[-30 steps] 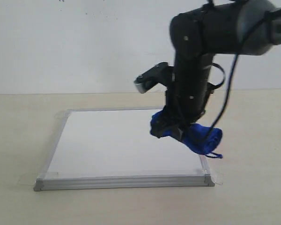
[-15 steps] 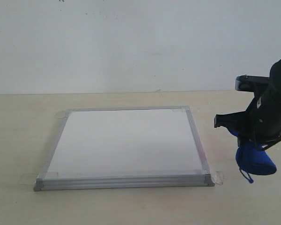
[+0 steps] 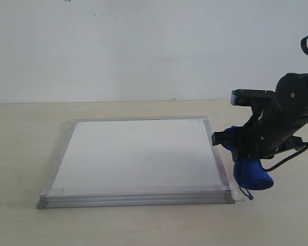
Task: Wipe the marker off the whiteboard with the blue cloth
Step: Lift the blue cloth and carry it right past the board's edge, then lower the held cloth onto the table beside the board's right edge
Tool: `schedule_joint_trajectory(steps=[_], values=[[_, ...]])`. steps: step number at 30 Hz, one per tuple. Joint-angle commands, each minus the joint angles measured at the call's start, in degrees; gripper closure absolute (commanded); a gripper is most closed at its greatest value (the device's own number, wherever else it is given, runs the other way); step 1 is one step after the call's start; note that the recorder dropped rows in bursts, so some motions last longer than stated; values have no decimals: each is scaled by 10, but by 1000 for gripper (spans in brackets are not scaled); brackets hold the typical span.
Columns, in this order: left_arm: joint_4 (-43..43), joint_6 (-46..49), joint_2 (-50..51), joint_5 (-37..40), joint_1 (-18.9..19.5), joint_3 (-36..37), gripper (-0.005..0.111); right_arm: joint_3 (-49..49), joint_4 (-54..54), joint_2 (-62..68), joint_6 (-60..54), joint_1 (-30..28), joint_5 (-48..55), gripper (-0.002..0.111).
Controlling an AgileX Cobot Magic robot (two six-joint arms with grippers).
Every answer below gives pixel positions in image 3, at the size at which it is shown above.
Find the clear tape front right corner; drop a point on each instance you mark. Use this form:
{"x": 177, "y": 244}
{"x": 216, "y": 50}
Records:
{"x": 237, "y": 194}

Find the white whiteboard with aluminium frame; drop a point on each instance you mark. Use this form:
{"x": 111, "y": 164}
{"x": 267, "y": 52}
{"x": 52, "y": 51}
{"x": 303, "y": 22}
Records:
{"x": 136, "y": 162}

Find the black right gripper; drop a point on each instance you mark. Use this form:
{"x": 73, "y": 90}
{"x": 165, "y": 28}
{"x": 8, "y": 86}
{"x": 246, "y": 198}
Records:
{"x": 266, "y": 132}

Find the blue cloth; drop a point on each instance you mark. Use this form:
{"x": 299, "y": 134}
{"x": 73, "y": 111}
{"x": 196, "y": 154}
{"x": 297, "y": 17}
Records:
{"x": 247, "y": 171}

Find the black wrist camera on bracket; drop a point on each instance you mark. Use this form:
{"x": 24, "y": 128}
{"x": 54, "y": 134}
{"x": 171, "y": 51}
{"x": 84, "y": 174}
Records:
{"x": 256, "y": 99}

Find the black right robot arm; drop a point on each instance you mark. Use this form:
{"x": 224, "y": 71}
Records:
{"x": 292, "y": 87}

